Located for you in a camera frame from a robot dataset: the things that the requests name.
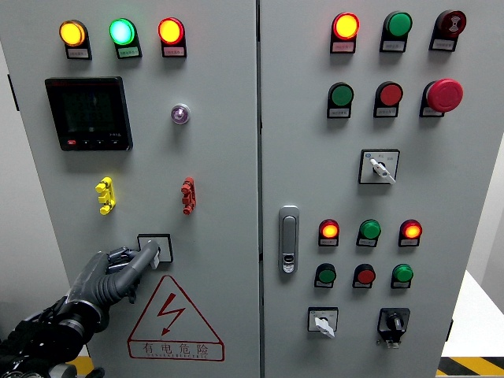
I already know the red warning triangle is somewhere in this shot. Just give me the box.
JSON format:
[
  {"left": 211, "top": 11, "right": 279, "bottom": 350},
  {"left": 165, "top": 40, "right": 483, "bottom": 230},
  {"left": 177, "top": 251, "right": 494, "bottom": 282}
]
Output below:
[{"left": 127, "top": 274, "right": 226, "bottom": 362}]

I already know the black and yellow striped tape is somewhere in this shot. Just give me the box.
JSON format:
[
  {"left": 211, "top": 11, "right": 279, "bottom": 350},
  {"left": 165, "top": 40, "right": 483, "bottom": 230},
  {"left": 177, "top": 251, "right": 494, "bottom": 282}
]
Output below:
[
  {"left": 435, "top": 356, "right": 504, "bottom": 377},
  {"left": 66, "top": 355, "right": 95, "bottom": 376}
]

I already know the pale grey cabinet door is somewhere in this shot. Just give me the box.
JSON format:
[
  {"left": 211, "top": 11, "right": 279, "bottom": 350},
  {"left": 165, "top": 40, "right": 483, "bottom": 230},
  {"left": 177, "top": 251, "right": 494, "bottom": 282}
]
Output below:
[
  {"left": 258, "top": 0, "right": 504, "bottom": 378},
  {"left": 0, "top": 0, "right": 261, "bottom": 378}
]

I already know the black display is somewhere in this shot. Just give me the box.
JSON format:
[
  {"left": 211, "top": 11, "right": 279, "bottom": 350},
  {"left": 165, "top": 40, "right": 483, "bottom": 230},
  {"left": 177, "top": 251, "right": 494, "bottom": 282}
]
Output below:
[{"left": 44, "top": 76, "right": 134, "bottom": 152}]

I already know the white lamp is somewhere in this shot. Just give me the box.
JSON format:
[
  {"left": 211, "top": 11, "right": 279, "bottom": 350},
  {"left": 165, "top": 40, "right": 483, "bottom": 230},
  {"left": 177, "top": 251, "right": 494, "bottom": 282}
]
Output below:
[{"left": 170, "top": 103, "right": 191, "bottom": 126}]

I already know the silver door lock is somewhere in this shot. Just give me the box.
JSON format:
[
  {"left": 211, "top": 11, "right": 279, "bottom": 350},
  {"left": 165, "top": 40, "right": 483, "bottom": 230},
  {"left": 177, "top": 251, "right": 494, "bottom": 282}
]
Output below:
[{"left": 278, "top": 205, "right": 301, "bottom": 276}]

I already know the small green push button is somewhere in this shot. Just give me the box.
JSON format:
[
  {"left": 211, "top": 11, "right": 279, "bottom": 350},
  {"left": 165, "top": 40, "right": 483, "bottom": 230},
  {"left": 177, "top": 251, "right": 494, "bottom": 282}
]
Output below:
[{"left": 315, "top": 262, "right": 338, "bottom": 284}]

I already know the small red lamp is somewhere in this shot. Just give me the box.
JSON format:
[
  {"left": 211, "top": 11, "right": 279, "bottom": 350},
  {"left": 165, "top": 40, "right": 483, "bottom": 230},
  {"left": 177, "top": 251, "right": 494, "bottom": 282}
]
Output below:
[
  {"left": 399, "top": 218, "right": 424, "bottom": 240},
  {"left": 319, "top": 218, "right": 341, "bottom": 240}
]

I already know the large yellow lamp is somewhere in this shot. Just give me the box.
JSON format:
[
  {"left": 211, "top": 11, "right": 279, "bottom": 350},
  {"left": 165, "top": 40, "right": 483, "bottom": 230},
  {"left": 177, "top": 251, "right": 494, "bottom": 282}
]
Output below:
[{"left": 58, "top": 19, "right": 88, "bottom": 47}]

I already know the large bright green lamp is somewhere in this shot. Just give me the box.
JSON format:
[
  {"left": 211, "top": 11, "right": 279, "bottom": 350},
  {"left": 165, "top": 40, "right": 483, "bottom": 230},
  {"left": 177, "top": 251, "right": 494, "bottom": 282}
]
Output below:
[{"left": 109, "top": 17, "right": 139, "bottom": 46}]

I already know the large red lit lamp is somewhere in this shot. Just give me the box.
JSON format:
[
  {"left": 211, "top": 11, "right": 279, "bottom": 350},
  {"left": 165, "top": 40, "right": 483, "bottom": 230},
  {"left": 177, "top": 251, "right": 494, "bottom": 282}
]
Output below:
[
  {"left": 157, "top": 17, "right": 186, "bottom": 46},
  {"left": 332, "top": 12, "right": 361, "bottom": 41}
]

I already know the small red push button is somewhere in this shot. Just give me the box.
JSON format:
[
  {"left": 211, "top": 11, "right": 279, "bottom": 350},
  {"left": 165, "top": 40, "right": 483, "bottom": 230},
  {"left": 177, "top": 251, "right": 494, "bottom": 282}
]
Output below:
[{"left": 354, "top": 263, "right": 377, "bottom": 284}]

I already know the small green lamp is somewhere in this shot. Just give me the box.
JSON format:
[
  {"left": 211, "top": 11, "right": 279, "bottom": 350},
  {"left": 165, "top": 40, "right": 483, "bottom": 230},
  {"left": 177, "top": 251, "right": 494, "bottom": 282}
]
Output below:
[{"left": 358, "top": 218, "right": 382, "bottom": 240}]

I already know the small raised green button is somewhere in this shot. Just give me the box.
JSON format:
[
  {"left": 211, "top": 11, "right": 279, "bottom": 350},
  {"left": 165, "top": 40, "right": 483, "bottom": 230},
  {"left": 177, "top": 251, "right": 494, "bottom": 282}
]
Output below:
[{"left": 391, "top": 263, "right": 415, "bottom": 284}]

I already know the large green push button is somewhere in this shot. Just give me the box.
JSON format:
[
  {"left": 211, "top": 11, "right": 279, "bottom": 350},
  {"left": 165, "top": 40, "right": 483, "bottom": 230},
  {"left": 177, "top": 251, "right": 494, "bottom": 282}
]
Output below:
[{"left": 328, "top": 81, "right": 355, "bottom": 107}]

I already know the large red push button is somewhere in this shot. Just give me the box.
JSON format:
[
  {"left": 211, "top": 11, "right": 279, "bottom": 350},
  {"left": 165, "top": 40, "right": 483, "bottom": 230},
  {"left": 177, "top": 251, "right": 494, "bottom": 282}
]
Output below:
[{"left": 375, "top": 80, "right": 405, "bottom": 107}]

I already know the large red stop button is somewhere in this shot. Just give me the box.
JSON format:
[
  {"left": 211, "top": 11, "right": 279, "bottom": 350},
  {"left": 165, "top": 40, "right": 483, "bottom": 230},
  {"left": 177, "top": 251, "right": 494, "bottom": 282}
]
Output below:
[{"left": 421, "top": 77, "right": 465, "bottom": 113}]

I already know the large dark green lamp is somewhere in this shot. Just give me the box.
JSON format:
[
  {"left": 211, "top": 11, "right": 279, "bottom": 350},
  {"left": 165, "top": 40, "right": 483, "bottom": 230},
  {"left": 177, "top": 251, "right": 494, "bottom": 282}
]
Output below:
[{"left": 383, "top": 10, "right": 413, "bottom": 39}]

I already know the dark red buzzer lamp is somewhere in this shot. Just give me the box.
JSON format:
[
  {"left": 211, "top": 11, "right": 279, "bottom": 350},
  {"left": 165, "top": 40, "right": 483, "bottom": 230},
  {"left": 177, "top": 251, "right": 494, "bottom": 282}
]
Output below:
[{"left": 435, "top": 9, "right": 468, "bottom": 39}]

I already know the small yellow handle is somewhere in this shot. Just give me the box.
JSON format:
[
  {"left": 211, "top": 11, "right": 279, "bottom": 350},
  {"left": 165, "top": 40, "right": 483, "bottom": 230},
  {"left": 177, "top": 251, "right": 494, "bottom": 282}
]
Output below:
[{"left": 94, "top": 176, "right": 117, "bottom": 216}]

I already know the small red handle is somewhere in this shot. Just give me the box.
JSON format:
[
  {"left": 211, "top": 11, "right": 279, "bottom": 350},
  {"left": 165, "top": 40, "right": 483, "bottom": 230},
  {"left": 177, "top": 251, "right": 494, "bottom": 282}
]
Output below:
[{"left": 180, "top": 176, "right": 197, "bottom": 216}]

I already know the small white-handled turn switch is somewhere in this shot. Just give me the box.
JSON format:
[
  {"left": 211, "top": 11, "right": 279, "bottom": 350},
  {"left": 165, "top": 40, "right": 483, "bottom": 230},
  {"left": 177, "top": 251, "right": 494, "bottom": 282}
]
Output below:
[{"left": 308, "top": 306, "right": 340, "bottom": 339}]

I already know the black-handled turn switch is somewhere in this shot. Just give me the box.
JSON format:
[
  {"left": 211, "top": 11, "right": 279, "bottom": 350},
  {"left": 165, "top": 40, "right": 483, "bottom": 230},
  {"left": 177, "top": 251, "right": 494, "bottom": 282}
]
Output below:
[{"left": 376, "top": 307, "right": 412, "bottom": 349}]

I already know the large white-handled turn switch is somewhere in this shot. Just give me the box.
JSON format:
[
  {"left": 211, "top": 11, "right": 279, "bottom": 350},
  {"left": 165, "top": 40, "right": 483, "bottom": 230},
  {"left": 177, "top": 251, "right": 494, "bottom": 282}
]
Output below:
[{"left": 358, "top": 148, "right": 401, "bottom": 186}]

